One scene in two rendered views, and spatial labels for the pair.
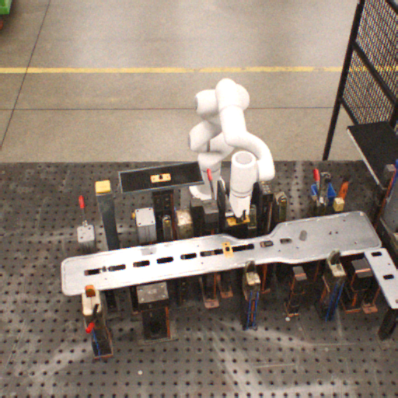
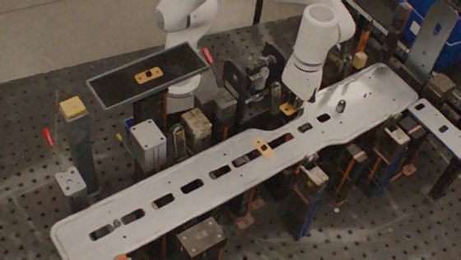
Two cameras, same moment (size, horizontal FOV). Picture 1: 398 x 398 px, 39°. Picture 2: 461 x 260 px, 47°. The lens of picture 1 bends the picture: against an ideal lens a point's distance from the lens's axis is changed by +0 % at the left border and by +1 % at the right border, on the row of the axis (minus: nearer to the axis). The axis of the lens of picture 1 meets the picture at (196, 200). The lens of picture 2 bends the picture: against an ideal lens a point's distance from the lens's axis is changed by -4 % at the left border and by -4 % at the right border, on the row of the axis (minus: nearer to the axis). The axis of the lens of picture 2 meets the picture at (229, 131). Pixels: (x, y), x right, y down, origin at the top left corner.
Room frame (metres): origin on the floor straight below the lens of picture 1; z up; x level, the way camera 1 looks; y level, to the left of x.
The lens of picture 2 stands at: (0.63, 0.52, 2.39)
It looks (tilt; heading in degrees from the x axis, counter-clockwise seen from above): 51 degrees down; 329
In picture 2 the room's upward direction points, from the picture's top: 9 degrees clockwise
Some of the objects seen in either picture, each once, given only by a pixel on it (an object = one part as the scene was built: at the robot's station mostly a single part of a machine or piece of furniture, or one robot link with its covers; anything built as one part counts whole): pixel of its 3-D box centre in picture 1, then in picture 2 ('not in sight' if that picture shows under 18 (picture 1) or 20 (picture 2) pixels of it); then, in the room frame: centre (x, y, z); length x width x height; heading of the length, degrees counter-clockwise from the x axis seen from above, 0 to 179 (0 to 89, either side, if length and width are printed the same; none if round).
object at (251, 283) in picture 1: (249, 298); (303, 200); (1.33, -0.23, 0.87); 0.12 x 0.09 x 0.35; 11
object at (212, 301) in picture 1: (208, 274); (238, 186); (1.47, -0.05, 0.84); 0.17 x 0.06 x 0.29; 11
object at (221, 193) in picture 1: (237, 219); (249, 106); (1.71, -0.19, 0.94); 0.18 x 0.13 x 0.49; 101
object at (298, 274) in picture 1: (295, 292); (346, 177); (1.37, -0.43, 0.84); 0.11 x 0.08 x 0.29; 11
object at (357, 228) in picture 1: (223, 253); (259, 154); (1.47, -0.11, 1.00); 1.38 x 0.22 x 0.02; 101
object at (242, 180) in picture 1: (243, 171); (317, 33); (1.44, -0.17, 1.53); 0.09 x 0.08 x 0.13; 98
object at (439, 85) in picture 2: (394, 263); (425, 113); (1.50, -0.88, 0.88); 0.08 x 0.08 x 0.36; 11
